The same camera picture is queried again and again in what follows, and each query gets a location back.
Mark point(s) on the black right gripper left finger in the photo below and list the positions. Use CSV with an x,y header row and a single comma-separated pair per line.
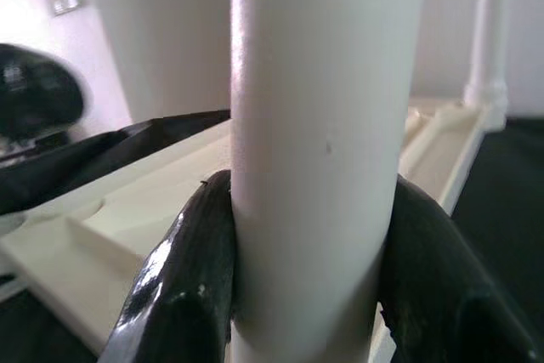
x,y
183,286

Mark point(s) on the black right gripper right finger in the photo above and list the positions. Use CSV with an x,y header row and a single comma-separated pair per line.
x,y
438,295

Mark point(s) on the white plastic table top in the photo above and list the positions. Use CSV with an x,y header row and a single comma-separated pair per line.
x,y
127,218

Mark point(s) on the white plastic table leg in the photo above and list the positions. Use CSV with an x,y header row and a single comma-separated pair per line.
x,y
323,125
484,40

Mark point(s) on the black table cloth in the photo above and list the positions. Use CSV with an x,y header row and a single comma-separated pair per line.
x,y
501,231

